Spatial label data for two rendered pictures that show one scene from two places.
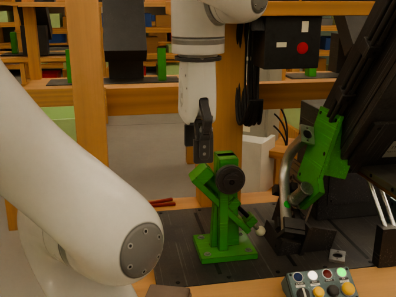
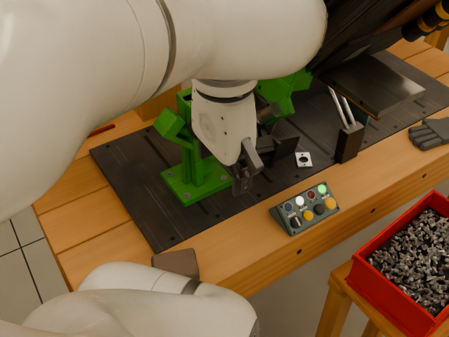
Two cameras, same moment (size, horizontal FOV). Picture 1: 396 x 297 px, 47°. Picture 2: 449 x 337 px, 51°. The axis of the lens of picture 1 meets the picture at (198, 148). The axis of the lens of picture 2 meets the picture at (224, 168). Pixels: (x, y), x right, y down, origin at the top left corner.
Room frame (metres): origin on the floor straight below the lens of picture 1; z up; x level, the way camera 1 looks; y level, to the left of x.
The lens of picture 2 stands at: (0.28, 0.19, 1.80)
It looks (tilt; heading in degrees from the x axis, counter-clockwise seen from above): 45 degrees down; 338
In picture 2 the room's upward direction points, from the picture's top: straight up
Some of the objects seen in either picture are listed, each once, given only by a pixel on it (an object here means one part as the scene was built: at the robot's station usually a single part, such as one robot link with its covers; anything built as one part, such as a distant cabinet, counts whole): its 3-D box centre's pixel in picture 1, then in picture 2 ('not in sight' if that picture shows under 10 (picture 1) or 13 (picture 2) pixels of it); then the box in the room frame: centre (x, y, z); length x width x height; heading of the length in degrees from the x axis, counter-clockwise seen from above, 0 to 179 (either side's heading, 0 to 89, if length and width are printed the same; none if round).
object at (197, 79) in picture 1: (198, 85); (224, 111); (0.74, 0.00, 1.41); 0.10 x 0.07 x 0.11; 10
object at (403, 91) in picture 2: (388, 169); (344, 67); (1.14, -0.51, 1.11); 0.39 x 0.16 x 0.03; 10
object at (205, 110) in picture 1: (203, 111); (243, 149); (0.69, -0.01, 1.37); 0.08 x 0.01 x 0.06; 10
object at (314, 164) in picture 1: (330, 148); (291, 59); (1.15, -0.35, 1.17); 0.13 x 0.12 x 0.20; 100
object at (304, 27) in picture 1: (285, 41); not in sight; (1.41, -0.26, 1.42); 0.17 x 0.12 x 0.15; 100
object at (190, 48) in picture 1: (197, 46); (223, 71); (0.74, 0.00, 1.47); 0.09 x 0.08 x 0.03; 10
